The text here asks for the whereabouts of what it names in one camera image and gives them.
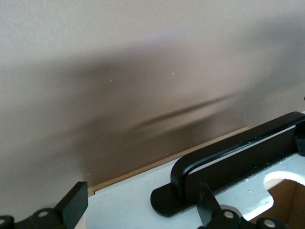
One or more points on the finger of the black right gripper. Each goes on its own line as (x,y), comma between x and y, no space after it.
(301,144)

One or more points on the white-fronted wooden drawer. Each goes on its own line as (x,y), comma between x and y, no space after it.
(133,190)

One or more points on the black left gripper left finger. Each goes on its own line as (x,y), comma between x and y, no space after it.
(47,214)

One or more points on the brown table cover sheet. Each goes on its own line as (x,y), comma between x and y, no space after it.
(119,71)

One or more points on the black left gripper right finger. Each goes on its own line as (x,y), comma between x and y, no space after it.
(214,214)

